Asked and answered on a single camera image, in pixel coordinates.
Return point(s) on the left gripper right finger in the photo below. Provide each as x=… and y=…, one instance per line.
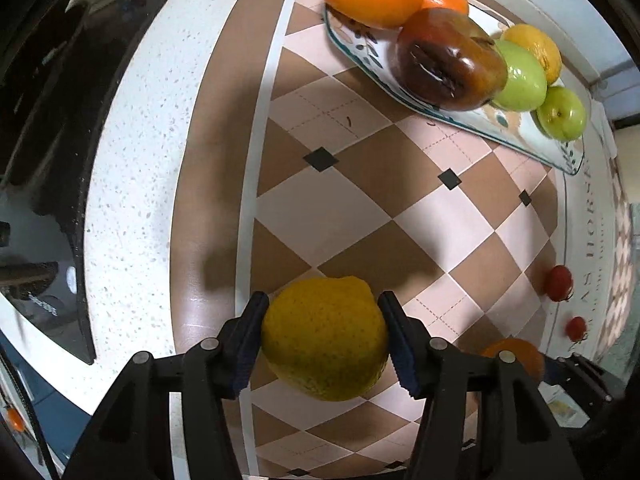
x=483, y=418

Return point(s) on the patterned glass fruit plate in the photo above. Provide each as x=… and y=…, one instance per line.
x=372, y=51

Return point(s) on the red cherry tomato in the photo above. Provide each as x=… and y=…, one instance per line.
x=576, y=329
x=559, y=284

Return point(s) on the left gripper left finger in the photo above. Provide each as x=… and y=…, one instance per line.
x=128, y=435

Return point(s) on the small orange mandarin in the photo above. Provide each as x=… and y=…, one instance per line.
x=525, y=352

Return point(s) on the black gas stove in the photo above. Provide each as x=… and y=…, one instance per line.
x=55, y=97

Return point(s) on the brown dark apple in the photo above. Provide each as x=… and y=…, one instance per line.
x=444, y=58

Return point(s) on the checkered brown pink mat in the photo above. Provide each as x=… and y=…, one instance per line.
x=297, y=166

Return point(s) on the green apple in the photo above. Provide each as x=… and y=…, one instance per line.
x=526, y=87
x=562, y=116

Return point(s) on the yellow lemon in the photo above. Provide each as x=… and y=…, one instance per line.
x=540, y=45
x=326, y=337

